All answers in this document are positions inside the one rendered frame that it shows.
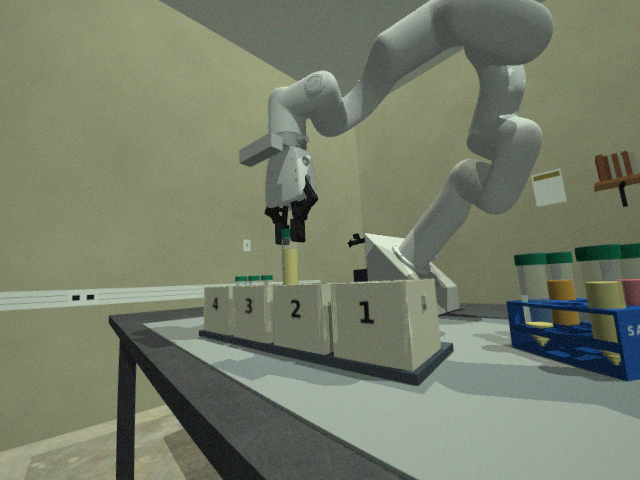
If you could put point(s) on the cream bucket adapter with holes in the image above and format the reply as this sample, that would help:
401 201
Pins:
388 323
218 310
302 317
253 313

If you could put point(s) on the blue tube rack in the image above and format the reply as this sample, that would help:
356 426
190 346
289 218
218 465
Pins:
627 324

